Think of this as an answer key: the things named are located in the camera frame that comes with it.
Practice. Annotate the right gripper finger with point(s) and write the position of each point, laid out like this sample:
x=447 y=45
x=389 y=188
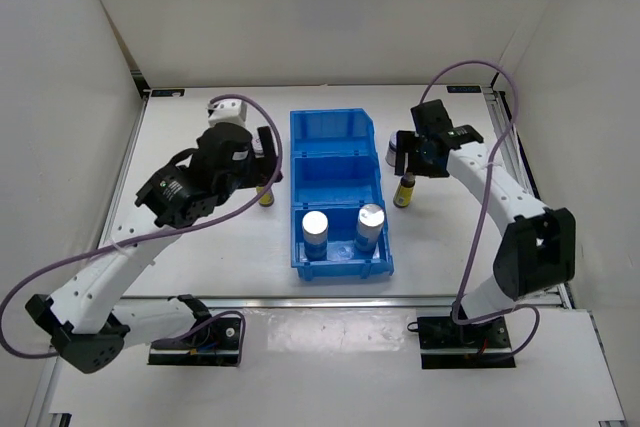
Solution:
x=415 y=161
x=405 y=146

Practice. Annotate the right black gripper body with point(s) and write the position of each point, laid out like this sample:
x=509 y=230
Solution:
x=418 y=142

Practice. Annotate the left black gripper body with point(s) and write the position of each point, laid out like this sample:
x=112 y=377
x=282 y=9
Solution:
x=247 y=177

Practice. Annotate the yellow small bottle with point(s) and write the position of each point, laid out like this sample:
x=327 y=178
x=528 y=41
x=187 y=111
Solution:
x=267 y=198
x=403 y=194

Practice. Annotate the silver-lid shaker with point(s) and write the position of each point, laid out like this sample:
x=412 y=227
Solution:
x=370 y=222
x=315 y=235

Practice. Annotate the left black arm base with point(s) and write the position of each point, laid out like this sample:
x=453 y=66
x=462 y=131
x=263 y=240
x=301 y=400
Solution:
x=218 y=344

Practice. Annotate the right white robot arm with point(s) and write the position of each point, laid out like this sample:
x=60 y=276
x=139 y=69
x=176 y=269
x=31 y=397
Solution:
x=537 y=250

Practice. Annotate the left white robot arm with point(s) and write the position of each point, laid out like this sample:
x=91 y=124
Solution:
x=167 y=205

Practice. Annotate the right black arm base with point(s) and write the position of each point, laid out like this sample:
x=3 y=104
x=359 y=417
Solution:
x=445 y=345

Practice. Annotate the blue three-compartment bin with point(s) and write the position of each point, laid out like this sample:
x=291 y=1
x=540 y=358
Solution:
x=335 y=169

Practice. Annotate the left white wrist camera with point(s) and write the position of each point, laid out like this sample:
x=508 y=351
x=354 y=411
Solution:
x=232 y=111

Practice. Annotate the aluminium front rail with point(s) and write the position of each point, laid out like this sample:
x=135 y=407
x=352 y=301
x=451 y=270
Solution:
x=325 y=303

